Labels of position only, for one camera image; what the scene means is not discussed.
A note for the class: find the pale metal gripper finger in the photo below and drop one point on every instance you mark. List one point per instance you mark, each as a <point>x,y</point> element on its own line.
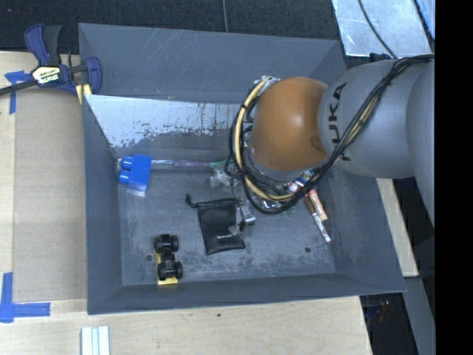
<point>248,219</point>
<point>242,207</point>

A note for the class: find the small white toy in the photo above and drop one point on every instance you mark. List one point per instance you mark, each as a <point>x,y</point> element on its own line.
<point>220,179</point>

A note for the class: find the orange tube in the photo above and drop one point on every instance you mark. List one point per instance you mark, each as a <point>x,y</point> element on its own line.
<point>318,205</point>

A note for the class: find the white pen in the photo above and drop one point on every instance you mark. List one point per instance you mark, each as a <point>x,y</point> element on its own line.
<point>319,225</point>

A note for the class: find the purple and green stick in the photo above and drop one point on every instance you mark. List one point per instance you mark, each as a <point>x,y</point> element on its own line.
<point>188,164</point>

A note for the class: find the yellow toy car black wheels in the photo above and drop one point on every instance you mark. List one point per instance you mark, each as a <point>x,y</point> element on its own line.
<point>168,259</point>

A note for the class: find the blue toy brick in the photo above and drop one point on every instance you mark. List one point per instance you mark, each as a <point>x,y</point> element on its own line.
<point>138,168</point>

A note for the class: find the grey metal bin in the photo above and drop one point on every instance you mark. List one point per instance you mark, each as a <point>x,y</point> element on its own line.
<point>166,61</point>

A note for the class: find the pale wood flat board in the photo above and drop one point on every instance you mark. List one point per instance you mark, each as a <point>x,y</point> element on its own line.
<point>48,198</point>

